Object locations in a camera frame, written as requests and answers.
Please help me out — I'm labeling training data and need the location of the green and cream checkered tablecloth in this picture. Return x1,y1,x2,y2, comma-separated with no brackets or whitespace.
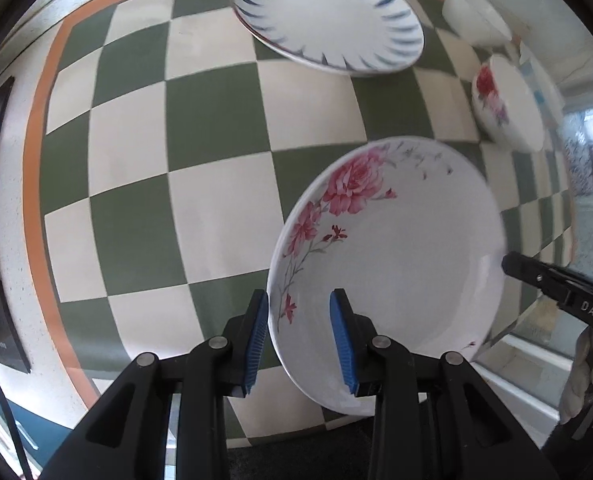
23,0,579,450

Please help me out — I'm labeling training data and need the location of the blue cabinet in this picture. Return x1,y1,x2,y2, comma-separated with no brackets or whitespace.
0,376,80,480

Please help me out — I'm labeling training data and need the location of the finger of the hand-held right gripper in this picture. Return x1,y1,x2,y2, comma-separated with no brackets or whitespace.
501,251,593,329

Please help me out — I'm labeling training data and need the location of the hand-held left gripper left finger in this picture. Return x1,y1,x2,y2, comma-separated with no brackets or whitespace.
41,289,272,480

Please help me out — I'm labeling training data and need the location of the white bowl with dark rim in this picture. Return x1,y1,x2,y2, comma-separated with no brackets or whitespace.
442,0,513,49

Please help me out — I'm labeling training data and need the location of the blue patterned cloth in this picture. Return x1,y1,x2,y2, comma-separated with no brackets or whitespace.
560,109,593,197

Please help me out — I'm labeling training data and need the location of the black cable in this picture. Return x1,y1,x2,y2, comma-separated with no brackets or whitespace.
0,347,34,480

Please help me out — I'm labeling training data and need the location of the person's right hand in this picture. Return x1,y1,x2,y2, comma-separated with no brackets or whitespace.
559,326,593,427

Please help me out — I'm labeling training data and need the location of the pink rose plate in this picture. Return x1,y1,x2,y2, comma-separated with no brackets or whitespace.
266,135,508,417

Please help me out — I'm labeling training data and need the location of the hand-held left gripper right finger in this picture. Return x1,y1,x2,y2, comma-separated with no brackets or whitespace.
329,287,559,480

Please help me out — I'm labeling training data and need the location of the white bowl with blue band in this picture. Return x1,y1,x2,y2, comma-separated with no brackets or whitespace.
519,42,568,133

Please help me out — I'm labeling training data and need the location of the blue leaf pattern plate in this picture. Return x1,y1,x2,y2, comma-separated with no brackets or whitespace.
228,0,425,78

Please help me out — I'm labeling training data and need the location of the pink floral bowl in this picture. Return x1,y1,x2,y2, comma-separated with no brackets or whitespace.
470,53,548,154

